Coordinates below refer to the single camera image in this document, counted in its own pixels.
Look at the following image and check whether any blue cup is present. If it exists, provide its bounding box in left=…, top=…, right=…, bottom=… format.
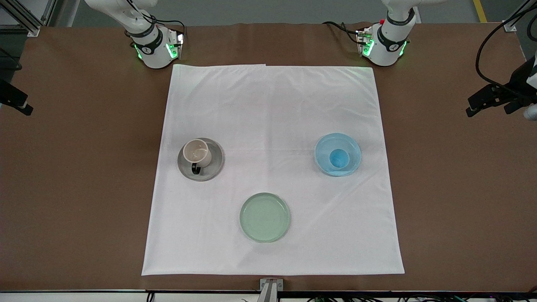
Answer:
left=328, top=148, right=351, bottom=169

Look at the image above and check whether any white mug with black handle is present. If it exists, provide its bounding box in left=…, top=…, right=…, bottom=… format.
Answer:
left=182, top=138, right=213, bottom=176

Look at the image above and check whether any blue plate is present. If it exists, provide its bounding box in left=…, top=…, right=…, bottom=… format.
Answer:
left=314, top=133, right=362, bottom=177

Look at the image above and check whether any gray plate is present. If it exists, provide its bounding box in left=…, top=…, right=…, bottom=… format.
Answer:
left=177, top=137, right=225, bottom=182

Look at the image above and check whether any green plate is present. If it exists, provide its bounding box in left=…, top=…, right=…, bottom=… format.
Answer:
left=239, top=192, right=292, bottom=243

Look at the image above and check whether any white cloth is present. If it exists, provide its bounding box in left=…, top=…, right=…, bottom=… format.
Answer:
left=141, top=64, right=406, bottom=276

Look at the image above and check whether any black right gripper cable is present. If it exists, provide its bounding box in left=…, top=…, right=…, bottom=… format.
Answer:
left=0, top=47, right=22, bottom=71

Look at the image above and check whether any black right arm base cable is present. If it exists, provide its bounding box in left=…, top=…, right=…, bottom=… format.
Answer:
left=124, top=0, right=188, bottom=41

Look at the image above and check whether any black arm base cable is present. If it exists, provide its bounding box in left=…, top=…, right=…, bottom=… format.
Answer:
left=322, top=21, right=362, bottom=45
left=124, top=0, right=188, bottom=41

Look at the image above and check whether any black left arm base cable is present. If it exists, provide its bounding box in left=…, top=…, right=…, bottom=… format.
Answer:
left=322, top=21, right=362, bottom=45

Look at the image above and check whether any metal table edge bracket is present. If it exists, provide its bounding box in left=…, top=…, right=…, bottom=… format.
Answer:
left=260, top=278, right=284, bottom=302

